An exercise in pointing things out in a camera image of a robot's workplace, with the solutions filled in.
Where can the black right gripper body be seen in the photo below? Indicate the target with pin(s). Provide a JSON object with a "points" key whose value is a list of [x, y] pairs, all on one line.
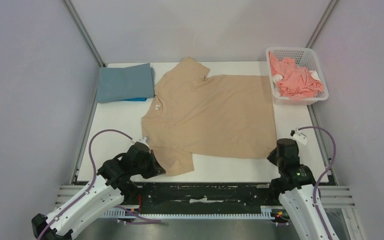
{"points": [[286, 145]]}

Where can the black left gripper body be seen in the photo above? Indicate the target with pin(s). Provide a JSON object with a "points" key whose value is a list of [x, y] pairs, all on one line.
{"points": [[148, 169]]}

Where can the beige t shirt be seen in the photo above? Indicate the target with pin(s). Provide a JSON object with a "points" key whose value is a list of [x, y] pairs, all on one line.
{"points": [[228, 116]]}

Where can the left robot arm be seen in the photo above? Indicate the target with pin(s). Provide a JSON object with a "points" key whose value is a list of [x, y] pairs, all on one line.
{"points": [[111, 186]]}

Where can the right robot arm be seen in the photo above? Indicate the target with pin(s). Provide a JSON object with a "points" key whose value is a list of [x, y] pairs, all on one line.
{"points": [[297, 191]]}

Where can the pink t shirt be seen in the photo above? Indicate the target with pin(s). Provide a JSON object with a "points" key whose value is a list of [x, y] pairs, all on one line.
{"points": [[293, 81]]}

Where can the folded grey-blue t shirt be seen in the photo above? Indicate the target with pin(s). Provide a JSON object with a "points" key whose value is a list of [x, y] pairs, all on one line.
{"points": [[120, 83]]}

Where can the white garment in basket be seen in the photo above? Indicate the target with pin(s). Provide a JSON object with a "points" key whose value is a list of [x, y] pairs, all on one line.
{"points": [[314, 75]]}

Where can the white plastic basket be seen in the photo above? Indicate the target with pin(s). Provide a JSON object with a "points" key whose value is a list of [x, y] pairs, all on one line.
{"points": [[304, 57]]}

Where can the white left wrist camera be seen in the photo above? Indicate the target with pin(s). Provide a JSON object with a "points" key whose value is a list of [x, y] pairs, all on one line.
{"points": [[143, 140]]}

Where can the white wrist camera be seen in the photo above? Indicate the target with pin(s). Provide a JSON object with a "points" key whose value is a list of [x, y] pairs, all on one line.
{"points": [[298, 136], [143, 140]]}

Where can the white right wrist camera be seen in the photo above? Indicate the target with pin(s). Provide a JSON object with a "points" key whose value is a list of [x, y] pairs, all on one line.
{"points": [[298, 136]]}

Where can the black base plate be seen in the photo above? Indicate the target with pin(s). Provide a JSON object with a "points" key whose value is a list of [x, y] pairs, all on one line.
{"points": [[201, 198]]}

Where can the white slotted cable duct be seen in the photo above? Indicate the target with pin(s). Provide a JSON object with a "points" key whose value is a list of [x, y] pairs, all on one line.
{"points": [[263, 214]]}

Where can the left aluminium frame rail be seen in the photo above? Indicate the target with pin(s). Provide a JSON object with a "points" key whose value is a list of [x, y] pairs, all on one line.
{"points": [[83, 31]]}

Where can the aluminium frame rail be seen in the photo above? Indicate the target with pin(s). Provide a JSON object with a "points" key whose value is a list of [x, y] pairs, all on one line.
{"points": [[321, 23], [83, 31]]}

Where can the right aluminium frame rail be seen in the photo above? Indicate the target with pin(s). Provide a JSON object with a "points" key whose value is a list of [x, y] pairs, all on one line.
{"points": [[321, 23]]}

